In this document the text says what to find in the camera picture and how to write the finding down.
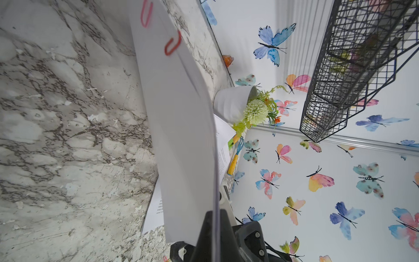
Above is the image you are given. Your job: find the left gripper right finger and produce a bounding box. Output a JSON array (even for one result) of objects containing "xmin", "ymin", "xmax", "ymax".
[{"xmin": 220, "ymin": 209, "xmax": 242, "ymax": 262}]

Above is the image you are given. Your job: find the red paperclip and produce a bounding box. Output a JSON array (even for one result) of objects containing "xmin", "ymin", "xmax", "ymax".
[{"xmin": 164, "ymin": 30, "xmax": 182, "ymax": 56}]

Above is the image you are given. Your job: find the green toy trowel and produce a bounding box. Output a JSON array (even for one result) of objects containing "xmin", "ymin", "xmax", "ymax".
[{"xmin": 228, "ymin": 133, "xmax": 241, "ymax": 150}]

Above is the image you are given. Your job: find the yellow highlighted document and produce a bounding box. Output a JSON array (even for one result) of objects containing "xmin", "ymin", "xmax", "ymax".
[{"xmin": 214, "ymin": 114, "xmax": 236, "ymax": 183}]

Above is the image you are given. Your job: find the purple highlighted document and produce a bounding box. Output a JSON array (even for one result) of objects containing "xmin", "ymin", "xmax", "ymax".
[{"xmin": 142, "ymin": 179, "xmax": 164, "ymax": 234}]

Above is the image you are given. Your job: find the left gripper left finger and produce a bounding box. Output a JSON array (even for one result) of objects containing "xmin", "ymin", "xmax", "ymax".
[{"xmin": 191, "ymin": 211, "xmax": 213, "ymax": 262}]

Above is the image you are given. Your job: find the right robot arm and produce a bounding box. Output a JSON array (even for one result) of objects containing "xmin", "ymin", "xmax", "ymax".
[{"xmin": 168, "ymin": 221, "xmax": 292, "ymax": 262}]

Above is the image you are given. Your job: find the potted flower plant white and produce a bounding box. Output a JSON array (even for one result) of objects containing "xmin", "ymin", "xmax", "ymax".
[{"xmin": 213, "ymin": 86, "xmax": 285, "ymax": 135}]

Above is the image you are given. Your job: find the pink paperclip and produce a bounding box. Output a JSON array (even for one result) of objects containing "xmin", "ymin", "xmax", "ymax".
[{"xmin": 140, "ymin": 0, "xmax": 154, "ymax": 28}]

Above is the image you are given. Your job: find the plain text document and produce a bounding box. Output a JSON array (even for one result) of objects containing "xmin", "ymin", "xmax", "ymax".
[{"xmin": 128, "ymin": 1, "xmax": 220, "ymax": 262}]

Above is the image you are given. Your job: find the black wire basket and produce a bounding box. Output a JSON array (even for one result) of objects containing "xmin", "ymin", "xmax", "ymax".
[{"xmin": 300, "ymin": 1, "xmax": 419, "ymax": 142}]

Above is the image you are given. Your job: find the blue toy rake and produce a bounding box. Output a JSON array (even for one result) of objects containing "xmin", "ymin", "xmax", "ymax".
[{"xmin": 227, "ymin": 136, "xmax": 244, "ymax": 176}]

